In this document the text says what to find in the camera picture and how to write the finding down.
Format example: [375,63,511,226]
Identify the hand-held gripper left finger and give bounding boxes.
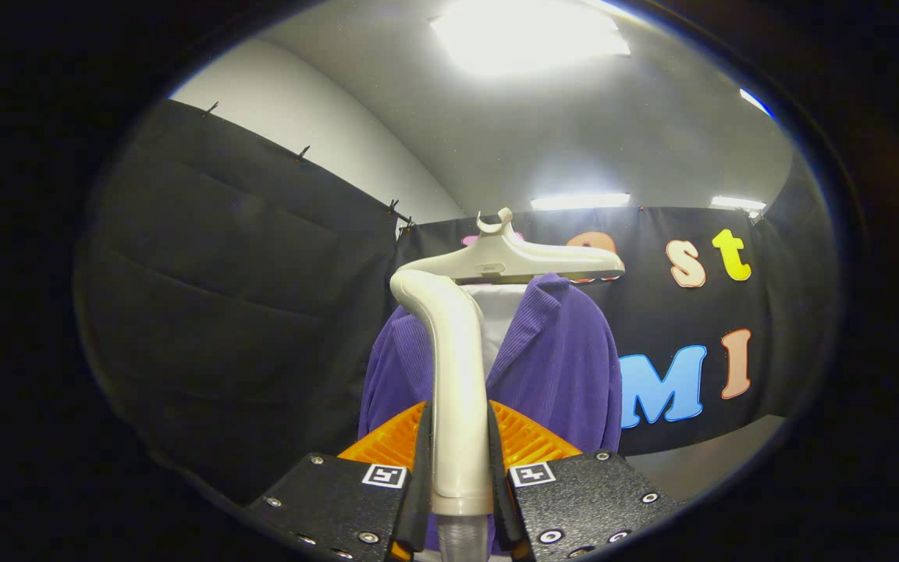
[245,400,432,562]

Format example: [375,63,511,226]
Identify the white clothes hanger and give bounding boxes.
[399,208,626,286]

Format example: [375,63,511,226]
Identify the large ceiling light panel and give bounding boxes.
[429,0,631,77]

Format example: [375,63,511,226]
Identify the ceiling light strip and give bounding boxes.
[529,193,631,212]

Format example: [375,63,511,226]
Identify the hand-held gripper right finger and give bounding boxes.
[487,400,680,562]

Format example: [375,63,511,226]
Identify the purple jacket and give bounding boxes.
[357,272,624,555]

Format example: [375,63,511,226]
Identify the white garment steamer head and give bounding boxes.
[389,269,495,516]

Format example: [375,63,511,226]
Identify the double ceiling light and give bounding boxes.
[740,88,774,118]

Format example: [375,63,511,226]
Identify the grey drawer cabinet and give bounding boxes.
[625,414,786,502]

